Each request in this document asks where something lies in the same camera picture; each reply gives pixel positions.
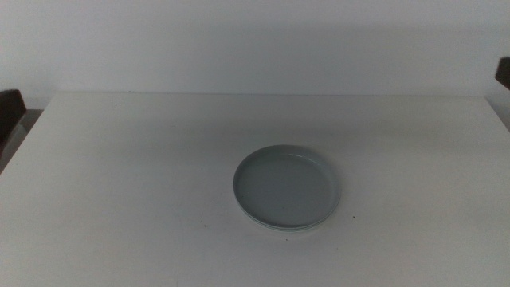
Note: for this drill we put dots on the white shallow bowl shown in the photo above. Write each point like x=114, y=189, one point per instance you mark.
x=287, y=233

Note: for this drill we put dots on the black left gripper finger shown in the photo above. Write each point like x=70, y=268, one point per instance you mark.
x=10, y=109

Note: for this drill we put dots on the pale green shallow bowl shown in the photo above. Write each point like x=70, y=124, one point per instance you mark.
x=287, y=230

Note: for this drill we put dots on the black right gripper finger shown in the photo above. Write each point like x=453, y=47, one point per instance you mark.
x=505, y=71

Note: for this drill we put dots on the grey shallow bowl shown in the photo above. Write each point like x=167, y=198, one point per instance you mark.
x=287, y=187

